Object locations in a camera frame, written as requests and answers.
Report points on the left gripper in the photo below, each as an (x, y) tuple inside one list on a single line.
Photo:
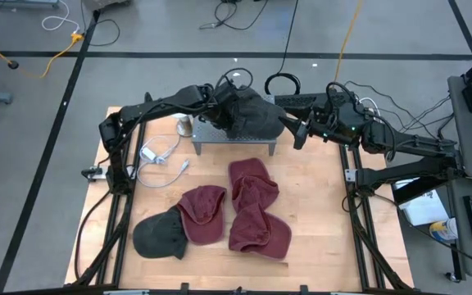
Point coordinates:
[(223, 104)]

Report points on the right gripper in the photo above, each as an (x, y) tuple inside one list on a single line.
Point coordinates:
[(324, 123)]

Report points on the maroon baseball cap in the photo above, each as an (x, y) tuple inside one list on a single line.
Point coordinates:
[(201, 217), (256, 233), (252, 188)]

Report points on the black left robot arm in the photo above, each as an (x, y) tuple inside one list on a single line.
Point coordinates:
[(158, 108)]

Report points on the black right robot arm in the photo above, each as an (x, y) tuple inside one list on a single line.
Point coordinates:
[(404, 143)]

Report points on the grey perforated metal stand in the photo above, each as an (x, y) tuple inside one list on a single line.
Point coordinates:
[(219, 135)]

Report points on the white mushroom-shaped lamp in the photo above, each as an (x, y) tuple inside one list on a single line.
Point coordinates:
[(184, 129)]

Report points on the black beam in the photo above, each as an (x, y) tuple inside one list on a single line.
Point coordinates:
[(420, 190)]

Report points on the white papers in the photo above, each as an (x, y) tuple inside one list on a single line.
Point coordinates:
[(424, 211)]

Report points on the wipes canister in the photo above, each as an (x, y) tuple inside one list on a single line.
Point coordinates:
[(443, 230)]

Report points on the black round foot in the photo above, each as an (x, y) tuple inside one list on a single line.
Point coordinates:
[(12, 64)]

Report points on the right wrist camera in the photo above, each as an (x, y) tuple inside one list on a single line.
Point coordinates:
[(300, 139)]

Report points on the black perforated frame bracket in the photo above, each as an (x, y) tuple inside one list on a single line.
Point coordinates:
[(297, 100)]

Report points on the black metal frame rail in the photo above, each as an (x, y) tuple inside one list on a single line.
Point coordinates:
[(370, 246), (128, 205)]

